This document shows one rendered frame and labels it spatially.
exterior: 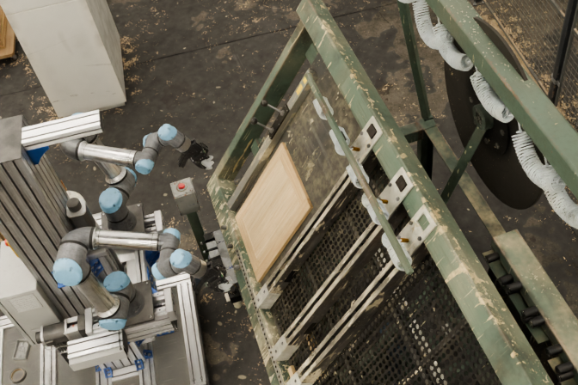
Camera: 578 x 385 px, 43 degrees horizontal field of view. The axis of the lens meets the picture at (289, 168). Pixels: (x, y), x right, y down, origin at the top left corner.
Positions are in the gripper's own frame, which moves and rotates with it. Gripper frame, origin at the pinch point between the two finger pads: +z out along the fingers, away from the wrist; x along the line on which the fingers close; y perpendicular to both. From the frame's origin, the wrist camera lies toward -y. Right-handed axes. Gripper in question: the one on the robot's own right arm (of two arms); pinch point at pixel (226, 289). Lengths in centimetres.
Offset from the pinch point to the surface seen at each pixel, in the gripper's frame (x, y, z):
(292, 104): 79, 54, 4
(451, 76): 47, 125, 12
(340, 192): 15, 63, 2
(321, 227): 13.2, 45.3, 13.5
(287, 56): 103, 62, -3
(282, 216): 41, 22, 26
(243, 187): 75, 2, 31
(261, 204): 58, 10, 31
